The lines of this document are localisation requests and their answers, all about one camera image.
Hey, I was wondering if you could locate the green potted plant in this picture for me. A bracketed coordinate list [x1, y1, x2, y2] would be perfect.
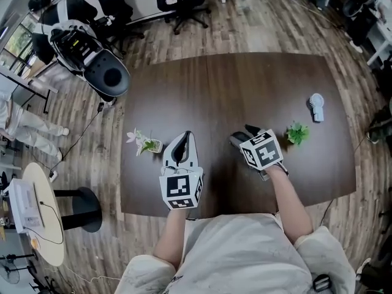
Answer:
[286, 121, 310, 146]

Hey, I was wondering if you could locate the person's left forearm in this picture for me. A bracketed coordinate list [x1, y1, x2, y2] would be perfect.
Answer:
[153, 208, 188, 271]

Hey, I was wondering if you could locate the thin black cable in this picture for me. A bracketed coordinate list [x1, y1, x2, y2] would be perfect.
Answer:
[39, 201, 65, 244]

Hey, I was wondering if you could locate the round beige pedestal table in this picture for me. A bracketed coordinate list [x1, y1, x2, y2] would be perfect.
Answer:
[23, 162, 103, 266]

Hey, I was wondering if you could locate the person's right forearm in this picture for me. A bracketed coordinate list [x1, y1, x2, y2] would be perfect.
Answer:
[265, 165, 314, 246]

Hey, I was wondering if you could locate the small white handheld fan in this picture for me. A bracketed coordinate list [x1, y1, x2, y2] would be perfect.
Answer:
[306, 92, 325, 123]

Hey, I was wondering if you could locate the person's beige shirt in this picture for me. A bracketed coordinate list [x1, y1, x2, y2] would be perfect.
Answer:
[115, 213, 356, 294]

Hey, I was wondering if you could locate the black standing fan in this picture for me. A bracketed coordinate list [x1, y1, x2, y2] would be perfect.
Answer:
[0, 252, 37, 286]

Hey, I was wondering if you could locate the white box device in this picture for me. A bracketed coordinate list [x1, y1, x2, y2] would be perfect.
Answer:
[7, 178, 45, 234]

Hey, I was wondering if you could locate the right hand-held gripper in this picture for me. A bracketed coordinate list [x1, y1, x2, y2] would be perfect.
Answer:
[238, 123, 290, 183]

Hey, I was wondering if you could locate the black strap buckle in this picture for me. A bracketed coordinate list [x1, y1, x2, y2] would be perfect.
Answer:
[312, 274, 331, 293]

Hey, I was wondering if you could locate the white desk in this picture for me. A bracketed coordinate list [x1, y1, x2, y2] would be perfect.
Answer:
[366, 20, 392, 67]

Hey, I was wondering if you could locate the white flower potted plant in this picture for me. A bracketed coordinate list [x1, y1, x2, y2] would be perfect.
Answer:
[126, 128, 163, 156]

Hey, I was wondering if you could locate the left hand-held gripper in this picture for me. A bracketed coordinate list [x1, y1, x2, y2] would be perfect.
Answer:
[158, 130, 205, 211]

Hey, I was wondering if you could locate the black floor cable with adapter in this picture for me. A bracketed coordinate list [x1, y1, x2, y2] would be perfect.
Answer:
[50, 102, 105, 173]

